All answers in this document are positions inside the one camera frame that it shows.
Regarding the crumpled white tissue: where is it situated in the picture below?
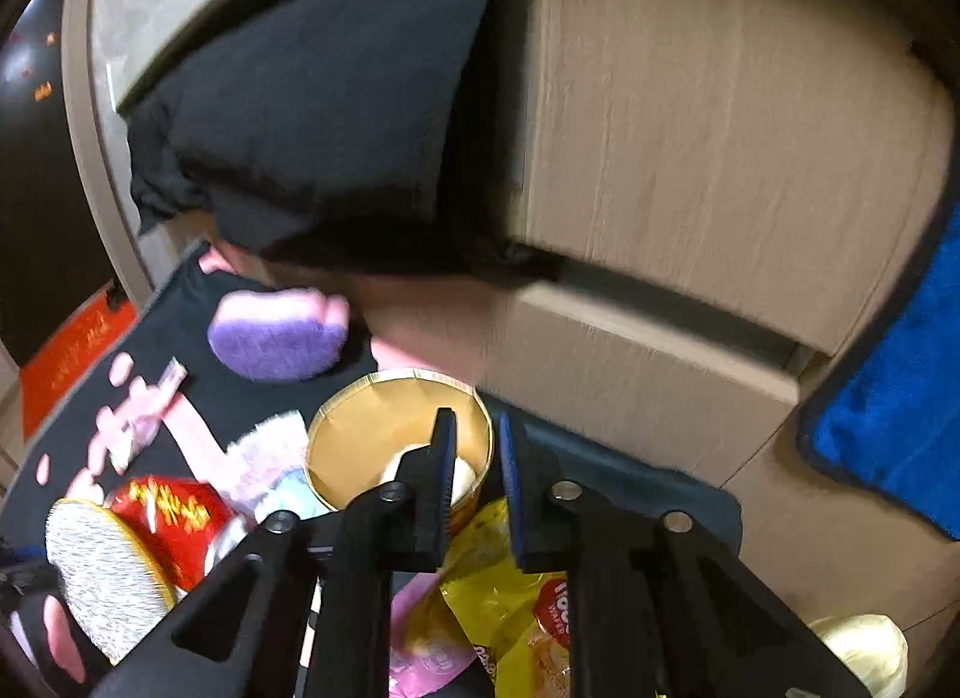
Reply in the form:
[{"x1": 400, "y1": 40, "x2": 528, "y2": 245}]
[{"x1": 382, "y1": 443, "x2": 477, "y2": 508}]

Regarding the purple pink sponge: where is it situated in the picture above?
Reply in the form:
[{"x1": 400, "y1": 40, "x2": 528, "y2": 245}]
[{"x1": 206, "y1": 285, "x2": 352, "y2": 382}]

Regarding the dark glass door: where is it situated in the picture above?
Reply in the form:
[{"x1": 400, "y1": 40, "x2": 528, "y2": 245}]
[{"x1": 0, "y1": 0, "x2": 113, "y2": 369}]

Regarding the red gold printed packet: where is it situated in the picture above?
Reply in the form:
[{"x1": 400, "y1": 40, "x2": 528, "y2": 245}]
[{"x1": 105, "y1": 474, "x2": 241, "y2": 594}]

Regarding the white lilac wrapper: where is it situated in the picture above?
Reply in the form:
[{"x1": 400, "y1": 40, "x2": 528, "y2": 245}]
[{"x1": 225, "y1": 413, "x2": 312, "y2": 511}]

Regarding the pink wrapper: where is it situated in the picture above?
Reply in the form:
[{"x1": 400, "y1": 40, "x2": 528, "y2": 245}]
[{"x1": 386, "y1": 578, "x2": 481, "y2": 698}]

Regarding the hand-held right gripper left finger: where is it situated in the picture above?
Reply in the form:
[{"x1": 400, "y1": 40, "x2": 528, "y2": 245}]
[{"x1": 90, "y1": 408, "x2": 458, "y2": 698}]

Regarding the blue towel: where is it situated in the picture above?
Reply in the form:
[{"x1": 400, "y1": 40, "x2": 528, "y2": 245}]
[{"x1": 795, "y1": 206, "x2": 960, "y2": 541}]

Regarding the light blue white packet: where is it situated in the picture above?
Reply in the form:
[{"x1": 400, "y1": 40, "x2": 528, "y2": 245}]
[{"x1": 277, "y1": 468, "x2": 332, "y2": 520}]

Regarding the black pink printed mat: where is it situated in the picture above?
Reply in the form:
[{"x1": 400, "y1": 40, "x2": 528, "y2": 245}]
[{"x1": 0, "y1": 240, "x2": 743, "y2": 698}]

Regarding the gold round paper cup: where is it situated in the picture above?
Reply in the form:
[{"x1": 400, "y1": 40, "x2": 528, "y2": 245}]
[{"x1": 306, "y1": 368, "x2": 496, "y2": 526}]

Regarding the grey stone countertop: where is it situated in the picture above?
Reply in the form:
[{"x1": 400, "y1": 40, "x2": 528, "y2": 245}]
[{"x1": 94, "y1": 0, "x2": 316, "y2": 114}]

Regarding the yellow snack wrapper red logo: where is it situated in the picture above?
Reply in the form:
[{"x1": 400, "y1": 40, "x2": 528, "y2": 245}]
[{"x1": 439, "y1": 499, "x2": 575, "y2": 698}]

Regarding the wooden drawer cabinet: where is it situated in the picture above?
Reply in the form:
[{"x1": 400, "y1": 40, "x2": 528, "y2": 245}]
[{"x1": 97, "y1": 0, "x2": 960, "y2": 631}]

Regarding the cream round bowl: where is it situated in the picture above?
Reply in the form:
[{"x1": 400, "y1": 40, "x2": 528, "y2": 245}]
[{"x1": 806, "y1": 614, "x2": 910, "y2": 698}]

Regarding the silver glitter round pad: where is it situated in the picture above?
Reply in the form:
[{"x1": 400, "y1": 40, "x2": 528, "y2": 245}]
[{"x1": 45, "y1": 499, "x2": 177, "y2": 665}]

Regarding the dark cloth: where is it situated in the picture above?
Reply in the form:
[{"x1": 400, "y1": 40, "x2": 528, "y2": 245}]
[{"x1": 124, "y1": 0, "x2": 563, "y2": 286}]

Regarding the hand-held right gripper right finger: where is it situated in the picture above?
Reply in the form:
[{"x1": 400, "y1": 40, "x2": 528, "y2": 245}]
[{"x1": 496, "y1": 409, "x2": 875, "y2": 698}]

